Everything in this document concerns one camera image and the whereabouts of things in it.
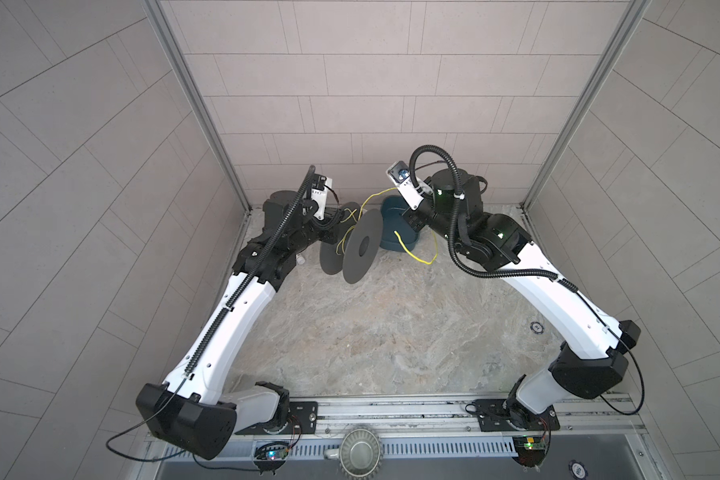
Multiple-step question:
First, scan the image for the aluminium corner profile right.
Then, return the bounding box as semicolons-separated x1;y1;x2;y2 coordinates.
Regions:
521;0;651;212

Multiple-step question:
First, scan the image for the grey perforated cable spool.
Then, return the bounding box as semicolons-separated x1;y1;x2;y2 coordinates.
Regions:
319;202;383;284

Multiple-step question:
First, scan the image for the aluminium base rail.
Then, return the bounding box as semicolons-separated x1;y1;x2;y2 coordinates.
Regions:
149;391;646;442

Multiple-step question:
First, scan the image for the aluminium corner profile left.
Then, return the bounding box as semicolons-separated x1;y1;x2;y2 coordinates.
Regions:
143;0;252;212

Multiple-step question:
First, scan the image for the aluminium corner profile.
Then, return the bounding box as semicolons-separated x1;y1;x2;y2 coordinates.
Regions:
521;0;651;212
143;0;252;212

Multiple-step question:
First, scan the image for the yellow cable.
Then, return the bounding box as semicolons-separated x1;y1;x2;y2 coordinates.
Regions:
334;187;440;266

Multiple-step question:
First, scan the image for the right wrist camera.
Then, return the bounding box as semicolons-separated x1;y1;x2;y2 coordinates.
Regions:
387;161;432;210

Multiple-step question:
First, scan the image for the round grey knob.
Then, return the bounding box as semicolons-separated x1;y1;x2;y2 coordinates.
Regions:
338;427;382;479

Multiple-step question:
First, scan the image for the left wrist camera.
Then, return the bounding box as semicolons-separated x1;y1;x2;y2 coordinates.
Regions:
309;174;333;221

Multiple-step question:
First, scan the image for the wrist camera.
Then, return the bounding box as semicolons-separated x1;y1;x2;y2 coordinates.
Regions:
387;161;432;210
309;174;333;221

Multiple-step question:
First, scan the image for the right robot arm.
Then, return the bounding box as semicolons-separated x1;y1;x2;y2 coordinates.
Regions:
387;145;641;430

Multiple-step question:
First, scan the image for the teal plastic bin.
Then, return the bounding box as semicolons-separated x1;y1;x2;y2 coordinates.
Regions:
380;195;419;252

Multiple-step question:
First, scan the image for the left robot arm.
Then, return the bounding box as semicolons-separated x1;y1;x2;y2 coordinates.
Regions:
136;166;343;460

